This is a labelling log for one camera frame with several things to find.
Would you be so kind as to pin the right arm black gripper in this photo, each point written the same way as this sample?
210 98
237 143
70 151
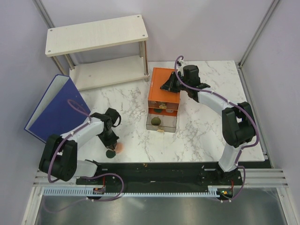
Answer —
175 81

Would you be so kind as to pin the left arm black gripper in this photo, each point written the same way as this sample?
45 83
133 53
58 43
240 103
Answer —
110 143

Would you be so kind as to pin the orange drawer organizer box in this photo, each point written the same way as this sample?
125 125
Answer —
160 100

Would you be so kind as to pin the clear acrylic drawer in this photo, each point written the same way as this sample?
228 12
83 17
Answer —
165 112
163 105
161 123

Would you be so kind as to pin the clear acrylic bottom drawer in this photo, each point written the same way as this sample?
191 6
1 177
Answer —
161 123

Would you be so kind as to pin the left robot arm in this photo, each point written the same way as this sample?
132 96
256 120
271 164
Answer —
60 156

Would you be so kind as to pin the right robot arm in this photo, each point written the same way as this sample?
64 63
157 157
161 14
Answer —
239 129

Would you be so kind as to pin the dark green round puff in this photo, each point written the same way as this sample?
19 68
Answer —
110 154

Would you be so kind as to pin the clear acrylic top drawer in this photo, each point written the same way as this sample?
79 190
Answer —
163 105

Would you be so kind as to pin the blue ring binder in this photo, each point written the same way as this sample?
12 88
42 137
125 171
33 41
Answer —
53 114

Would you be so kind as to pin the light blue cable duct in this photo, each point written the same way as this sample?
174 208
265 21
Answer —
96 192

